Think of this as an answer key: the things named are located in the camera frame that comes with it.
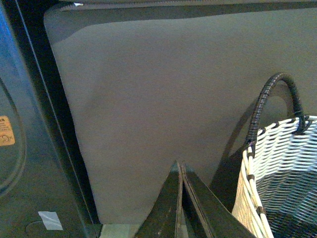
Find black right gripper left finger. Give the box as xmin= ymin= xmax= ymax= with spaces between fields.
xmin=134 ymin=161 xmax=183 ymax=238

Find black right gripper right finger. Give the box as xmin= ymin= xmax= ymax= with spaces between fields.
xmin=181 ymin=163 xmax=254 ymax=238

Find grey front-load washing machine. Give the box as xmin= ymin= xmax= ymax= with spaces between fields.
xmin=0 ymin=0 xmax=102 ymax=238

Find white woven laundry basket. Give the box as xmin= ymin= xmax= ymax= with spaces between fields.
xmin=232 ymin=116 xmax=317 ymax=238

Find white tape strip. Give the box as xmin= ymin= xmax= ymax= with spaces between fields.
xmin=38 ymin=211 xmax=63 ymax=231

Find orange warning sticker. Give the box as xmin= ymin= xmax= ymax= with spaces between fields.
xmin=0 ymin=116 xmax=15 ymax=146

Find black wrapped basket handle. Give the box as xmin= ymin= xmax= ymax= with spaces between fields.
xmin=245 ymin=72 xmax=310 ymax=144

